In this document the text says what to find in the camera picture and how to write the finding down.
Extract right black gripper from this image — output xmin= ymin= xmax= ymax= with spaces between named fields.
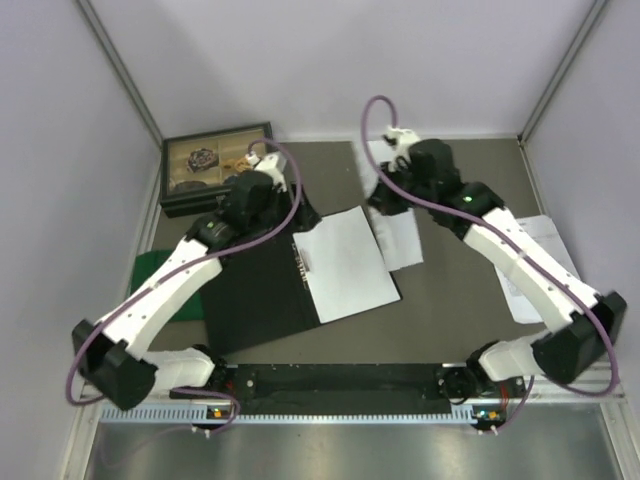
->
xmin=367 ymin=159 xmax=435 ymax=217

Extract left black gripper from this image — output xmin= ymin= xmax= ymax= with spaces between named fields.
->
xmin=250 ymin=181 xmax=321 ymax=238

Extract printed text paper sheet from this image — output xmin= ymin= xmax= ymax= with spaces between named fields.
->
xmin=359 ymin=140 xmax=423 ymax=272

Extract white folder black inside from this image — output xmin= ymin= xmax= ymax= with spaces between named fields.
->
xmin=199 ymin=194 xmax=405 ymax=357

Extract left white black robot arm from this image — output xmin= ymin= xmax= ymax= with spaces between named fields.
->
xmin=67 ymin=146 xmax=304 ymax=411

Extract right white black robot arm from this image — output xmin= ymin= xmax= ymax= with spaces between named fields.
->
xmin=367 ymin=127 xmax=627 ymax=396

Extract metal folder clip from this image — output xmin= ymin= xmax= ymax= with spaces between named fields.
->
xmin=292 ymin=243 xmax=311 ymax=291

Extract dark green glass-lid box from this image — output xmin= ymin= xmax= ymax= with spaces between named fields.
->
xmin=160 ymin=122 xmax=273 ymax=218

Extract green folded t-shirt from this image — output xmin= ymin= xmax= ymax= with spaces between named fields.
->
xmin=129 ymin=250 xmax=204 ymax=323

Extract printed white paper sheets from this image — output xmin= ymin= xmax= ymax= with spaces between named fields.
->
xmin=495 ymin=215 xmax=573 ymax=325

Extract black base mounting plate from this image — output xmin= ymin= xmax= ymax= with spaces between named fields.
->
xmin=169 ymin=363 xmax=530 ymax=407

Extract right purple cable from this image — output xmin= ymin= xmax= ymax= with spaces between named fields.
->
xmin=360 ymin=94 xmax=621 ymax=436

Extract purple cable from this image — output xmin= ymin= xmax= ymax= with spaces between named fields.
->
xmin=360 ymin=94 xmax=621 ymax=436
xmin=66 ymin=138 xmax=305 ymax=436

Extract grey slotted cable duct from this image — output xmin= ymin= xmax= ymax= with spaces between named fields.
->
xmin=99 ymin=403 xmax=504 ymax=424

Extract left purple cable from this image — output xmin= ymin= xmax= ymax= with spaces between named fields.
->
xmin=66 ymin=138 xmax=305 ymax=436

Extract aluminium rail frame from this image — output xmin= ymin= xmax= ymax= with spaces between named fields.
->
xmin=66 ymin=360 xmax=622 ymax=405

